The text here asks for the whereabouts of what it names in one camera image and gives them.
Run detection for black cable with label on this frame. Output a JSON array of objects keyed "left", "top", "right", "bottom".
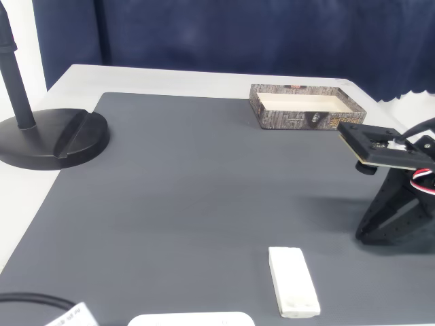
[{"left": 0, "top": 292, "right": 77, "bottom": 312}]

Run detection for red white black servo wires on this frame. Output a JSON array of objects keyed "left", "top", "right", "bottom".
[{"left": 409, "top": 168, "right": 435, "bottom": 198}]

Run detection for white flat electronic device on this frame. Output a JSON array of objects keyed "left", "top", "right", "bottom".
[{"left": 127, "top": 311, "right": 256, "bottom": 326}]

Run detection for grey desk mat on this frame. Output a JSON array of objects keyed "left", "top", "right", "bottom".
[{"left": 0, "top": 91, "right": 435, "bottom": 326}]

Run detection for white rectangular block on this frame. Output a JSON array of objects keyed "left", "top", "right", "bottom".
[{"left": 268, "top": 247, "right": 321, "bottom": 319}]

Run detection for dark blue curtain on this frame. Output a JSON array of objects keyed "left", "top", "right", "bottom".
[{"left": 32, "top": 0, "right": 435, "bottom": 103}]

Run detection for black round-base stand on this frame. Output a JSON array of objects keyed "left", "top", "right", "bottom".
[{"left": 0, "top": 0, "right": 111, "bottom": 170}]

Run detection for patterned open cardboard box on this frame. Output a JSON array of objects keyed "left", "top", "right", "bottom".
[{"left": 249, "top": 84, "right": 368, "bottom": 131}]

